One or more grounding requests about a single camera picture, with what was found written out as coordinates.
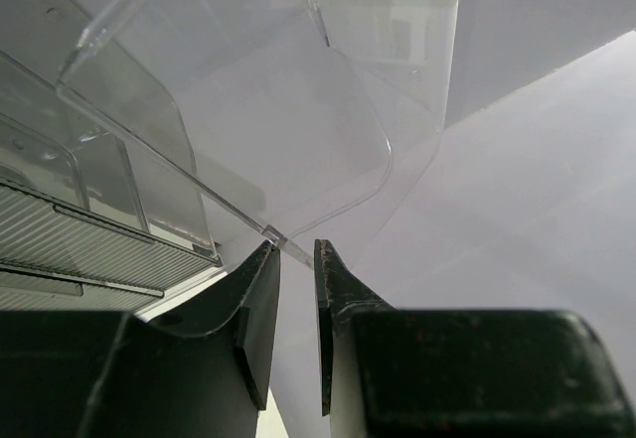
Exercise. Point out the clear acrylic drawer organizer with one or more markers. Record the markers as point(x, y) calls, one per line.
point(147, 146)

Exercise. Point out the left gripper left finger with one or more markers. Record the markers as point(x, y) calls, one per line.
point(199, 370)

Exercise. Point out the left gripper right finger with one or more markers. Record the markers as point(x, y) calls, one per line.
point(390, 372)

